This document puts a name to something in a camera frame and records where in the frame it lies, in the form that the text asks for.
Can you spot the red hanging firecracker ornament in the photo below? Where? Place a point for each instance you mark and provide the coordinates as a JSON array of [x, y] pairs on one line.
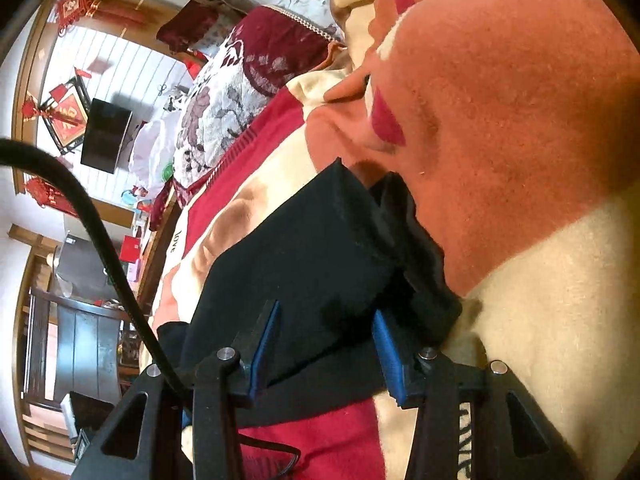
[[42, 192]]

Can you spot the red gift box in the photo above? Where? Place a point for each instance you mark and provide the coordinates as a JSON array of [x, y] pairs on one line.
[[131, 250]]

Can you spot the dark red cloth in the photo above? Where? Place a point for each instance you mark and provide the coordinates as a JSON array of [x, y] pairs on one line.
[[161, 207]]

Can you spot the grey refrigerator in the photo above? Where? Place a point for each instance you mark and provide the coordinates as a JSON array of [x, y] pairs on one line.
[[80, 267]]

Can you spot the red and white floral quilt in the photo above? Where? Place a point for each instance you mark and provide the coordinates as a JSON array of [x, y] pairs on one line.
[[215, 110]]

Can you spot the red paper bag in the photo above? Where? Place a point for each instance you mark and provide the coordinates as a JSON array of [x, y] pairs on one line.
[[192, 67]]

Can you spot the dark red cushion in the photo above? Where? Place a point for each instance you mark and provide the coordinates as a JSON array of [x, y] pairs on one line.
[[187, 25]]

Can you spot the large red knot ornament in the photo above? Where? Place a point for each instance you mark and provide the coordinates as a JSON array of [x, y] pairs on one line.
[[74, 6]]

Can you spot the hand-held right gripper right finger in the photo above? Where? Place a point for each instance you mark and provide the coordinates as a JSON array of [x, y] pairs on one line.
[[387, 355]]

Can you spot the black pants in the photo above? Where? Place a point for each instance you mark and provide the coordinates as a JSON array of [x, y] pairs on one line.
[[300, 260]]

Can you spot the wooden side table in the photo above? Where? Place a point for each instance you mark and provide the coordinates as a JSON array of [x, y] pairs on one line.
[[152, 260]]

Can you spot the dark wooden cabinet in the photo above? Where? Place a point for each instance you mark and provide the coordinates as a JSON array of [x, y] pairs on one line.
[[85, 345]]

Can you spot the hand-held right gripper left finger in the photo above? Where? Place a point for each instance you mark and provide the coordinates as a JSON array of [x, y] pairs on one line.
[[264, 355]]

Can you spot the framed red picture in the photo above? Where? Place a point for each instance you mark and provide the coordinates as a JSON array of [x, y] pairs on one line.
[[67, 115]]

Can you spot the white plastic bag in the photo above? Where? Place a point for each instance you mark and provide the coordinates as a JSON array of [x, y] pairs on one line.
[[147, 150]]

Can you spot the light floral bedsheet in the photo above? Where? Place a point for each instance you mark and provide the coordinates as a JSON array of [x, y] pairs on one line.
[[305, 0]]

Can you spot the black flat television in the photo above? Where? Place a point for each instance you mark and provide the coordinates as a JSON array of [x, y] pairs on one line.
[[106, 135]]

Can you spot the printed fleece blanket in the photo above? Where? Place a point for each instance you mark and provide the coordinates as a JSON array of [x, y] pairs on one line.
[[500, 110]]

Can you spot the small red knot ornament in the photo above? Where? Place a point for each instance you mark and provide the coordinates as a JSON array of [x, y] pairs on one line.
[[34, 110]]

